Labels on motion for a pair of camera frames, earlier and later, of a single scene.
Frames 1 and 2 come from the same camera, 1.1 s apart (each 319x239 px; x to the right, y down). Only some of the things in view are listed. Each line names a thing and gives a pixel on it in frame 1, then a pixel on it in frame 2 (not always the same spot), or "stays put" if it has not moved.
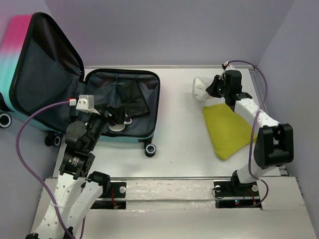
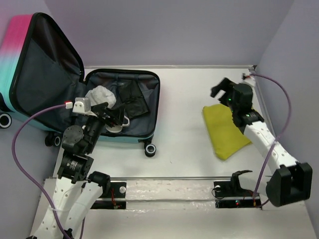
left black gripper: (118, 115) stays put
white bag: (200, 85) -> (99, 95)
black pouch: (132, 96) stays put
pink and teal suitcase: (40, 66) stays put
